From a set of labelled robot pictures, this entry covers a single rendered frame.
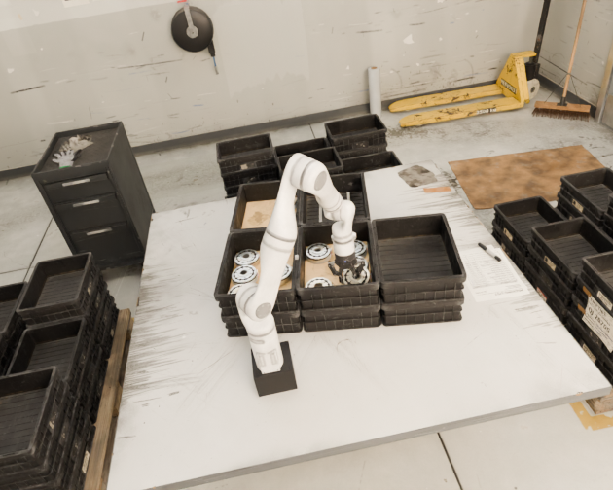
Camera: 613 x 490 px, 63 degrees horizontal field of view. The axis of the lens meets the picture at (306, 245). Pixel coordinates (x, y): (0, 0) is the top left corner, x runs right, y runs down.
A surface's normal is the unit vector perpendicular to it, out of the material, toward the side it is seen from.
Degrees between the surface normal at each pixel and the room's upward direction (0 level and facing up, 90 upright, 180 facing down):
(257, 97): 90
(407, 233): 90
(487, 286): 0
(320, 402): 0
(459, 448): 0
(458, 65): 90
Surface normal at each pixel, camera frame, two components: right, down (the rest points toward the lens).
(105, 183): 0.16, 0.58
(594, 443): -0.12, -0.79
